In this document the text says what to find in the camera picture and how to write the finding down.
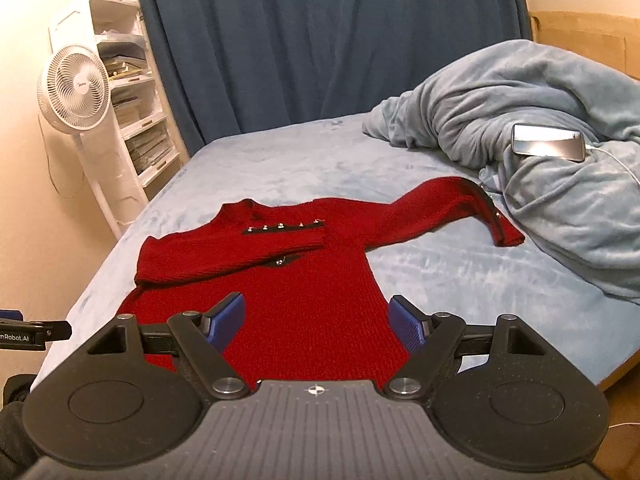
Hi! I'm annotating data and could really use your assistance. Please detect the white charging cable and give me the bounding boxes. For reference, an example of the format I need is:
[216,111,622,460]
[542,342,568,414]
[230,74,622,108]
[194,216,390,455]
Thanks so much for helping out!
[583,143,640,187]

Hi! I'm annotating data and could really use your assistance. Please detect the grey-blue fleece blanket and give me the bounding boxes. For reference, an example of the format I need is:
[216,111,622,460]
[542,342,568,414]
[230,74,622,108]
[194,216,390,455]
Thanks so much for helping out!
[363,40,639,301]

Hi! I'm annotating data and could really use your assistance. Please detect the white shelf unit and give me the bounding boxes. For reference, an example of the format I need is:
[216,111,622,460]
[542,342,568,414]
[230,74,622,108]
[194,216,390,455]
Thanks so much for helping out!
[49,0,181,197]

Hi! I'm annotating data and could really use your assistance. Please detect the fan power cord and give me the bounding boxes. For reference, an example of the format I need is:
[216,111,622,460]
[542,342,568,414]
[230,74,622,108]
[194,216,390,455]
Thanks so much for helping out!
[43,129,87,201]

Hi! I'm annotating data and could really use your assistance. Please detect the dark blue curtain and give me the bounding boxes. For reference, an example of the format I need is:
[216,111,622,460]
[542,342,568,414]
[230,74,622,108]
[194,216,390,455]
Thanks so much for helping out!
[139,0,532,153]

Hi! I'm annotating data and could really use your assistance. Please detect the light blue bed sheet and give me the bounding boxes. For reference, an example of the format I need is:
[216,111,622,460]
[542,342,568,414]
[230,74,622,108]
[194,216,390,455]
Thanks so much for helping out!
[40,116,639,384]

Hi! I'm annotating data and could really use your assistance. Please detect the smartphone on blanket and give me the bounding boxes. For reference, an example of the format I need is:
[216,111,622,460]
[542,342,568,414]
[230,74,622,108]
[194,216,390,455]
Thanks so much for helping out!
[511,124,586,162]

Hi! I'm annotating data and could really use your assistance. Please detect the wooden headboard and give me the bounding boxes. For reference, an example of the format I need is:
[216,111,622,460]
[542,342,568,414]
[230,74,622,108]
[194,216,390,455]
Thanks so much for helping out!
[529,11,640,79]

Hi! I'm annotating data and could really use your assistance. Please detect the red knit sweater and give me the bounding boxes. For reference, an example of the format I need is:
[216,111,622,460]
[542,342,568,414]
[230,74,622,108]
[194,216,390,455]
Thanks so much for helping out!
[120,177,524,386]

